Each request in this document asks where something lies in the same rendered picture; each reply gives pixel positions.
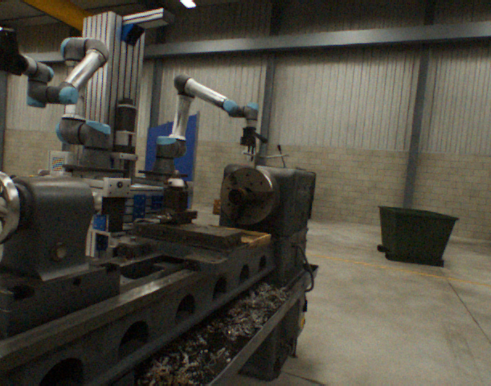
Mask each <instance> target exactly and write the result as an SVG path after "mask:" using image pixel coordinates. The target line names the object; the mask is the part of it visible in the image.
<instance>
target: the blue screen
mask: <svg viewBox="0 0 491 386"><path fill-rule="evenodd" d="M199 121H200V111H199V110H198V111H197V113H196V115H194V116H190V117H189V119H188V123H187V127H186V135H185V138H186V146H187V152H186V154H185V156H182V157H181V158H174V167H175V170H178V171H179V173H180V174H188V177H180V178H181V179H182V180H186V181H188V182H194V178H195V168H196V158H197V149H198V131H199ZM173 127H174V121H172V122H169V121H167V123H166V124H164V125H160V126H156V127H153V128H151V129H150V128H149V127H147V134H146V145H145V165H144V170H152V167H153V165H154V162H155V159H156V149H157V139H158V137H159V136H164V137H169V136H170V135H171V134H172V131H173ZM193 197H194V186H193V195H192V196H188V205H187V209H192V206H193Z"/></svg>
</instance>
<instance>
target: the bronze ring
mask: <svg viewBox="0 0 491 386"><path fill-rule="evenodd" d="M237 194H239V199H237ZM228 199H229V201H230V202H231V203H233V204H236V205H243V204H245V203H246V201H247V199H248V193H247V192H246V191H245V190H244V189H243V188H241V187H238V188H236V189H234V190H231V191H230V192H229V194H228Z"/></svg>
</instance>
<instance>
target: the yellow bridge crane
mask: <svg viewBox="0 0 491 386"><path fill-rule="evenodd" d="M23 1H24V2H26V3H28V4H30V5H32V6H34V7H37V8H38V9H40V10H42V11H44V12H46V13H48V14H50V15H52V16H54V17H56V18H57V19H59V20H61V21H63V22H65V23H67V24H69V25H71V26H73V27H75V28H77V29H79V30H81V31H84V18H86V17H89V16H92V14H90V13H88V12H87V11H86V10H83V9H82V8H80V7H78V6H77V5H75V4H73V3H72V2H70V1H68V0H23Z"/></svg>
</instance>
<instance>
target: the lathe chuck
mask: <svg viewBox="0 0 491 386"><path fill-rule="evenodd" d="M235 172H236V174H237V175H238V176H239V179H240V180H241V182H242V184H243V186H244V188H247V189H250V190H251V191H252V192H270V191H274V199H253V200H252V201H251V202H250V203H248V202H247V201H246V203H248V204H245V205H244V207H243V210H242V211H241V213H240V215H239V219H238V221H237V224H242V225H252V224H258V223H261V222H264V221H265V220H267V219H268V217H269V216H270V215H271V214H272V213H273V212H274V211H275V209H276V205H277V203H278V190H277V186H276V182H275V181H274V179H273V178H272V176H271V175H270V174H269V173H267V172H266V171H264V170H261V169H259V168H254V167H240V168H238V169H235ZM229 175H230V174H229ZM229 175H228V176H229ZM228 176H227V177H226V178H225V179H224V181H223V185H222V188H221V192H220V199H221V204H222V207H223V210H224V211H225V212H226V214H227V215H228V216H229V217H230V214H231V211H232V207H233V205H232V203H231V202H230V201H229V199H228V194H229V192H230V191H231V189H232V186H231V180H230V179H229V178H228ZM245 191H246V190H245ZM270 213H271V214H270ZM269 214H270V215H269ZM268 215H269V216H268ZM267 216H268V217H267ZM230 219H231V217H230Z"/></svg>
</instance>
